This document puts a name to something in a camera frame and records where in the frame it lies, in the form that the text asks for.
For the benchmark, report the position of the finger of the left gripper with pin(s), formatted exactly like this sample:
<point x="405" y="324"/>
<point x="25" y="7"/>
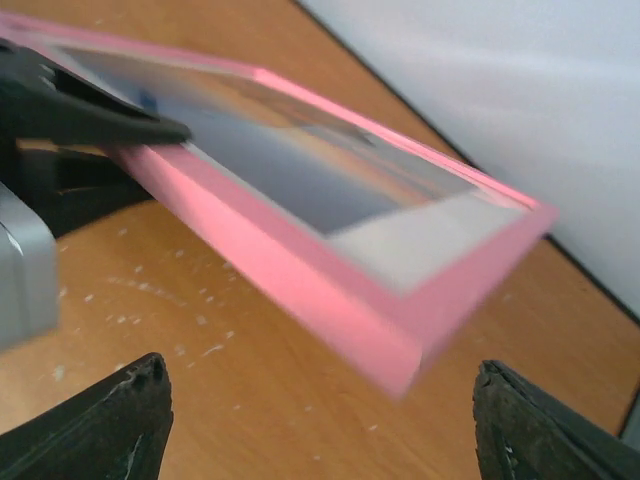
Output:
<point x="42" y="100"/>

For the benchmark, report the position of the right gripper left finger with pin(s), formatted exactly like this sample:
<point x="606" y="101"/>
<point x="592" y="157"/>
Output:
<point x="118" y="428"/>

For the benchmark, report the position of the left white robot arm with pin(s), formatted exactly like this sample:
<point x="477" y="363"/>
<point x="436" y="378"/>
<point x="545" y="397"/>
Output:
<point x="56" y="175"/>

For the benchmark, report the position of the sunset photo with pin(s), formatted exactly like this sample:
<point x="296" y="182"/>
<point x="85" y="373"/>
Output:
<point x="321" y="169"/>

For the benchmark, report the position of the pink picture frame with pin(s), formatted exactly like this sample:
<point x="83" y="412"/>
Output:
<point x="386" y="293"/>

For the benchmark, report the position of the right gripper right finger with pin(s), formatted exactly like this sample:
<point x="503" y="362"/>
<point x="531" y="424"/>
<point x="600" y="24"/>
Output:
<point x="522" y="432"/>

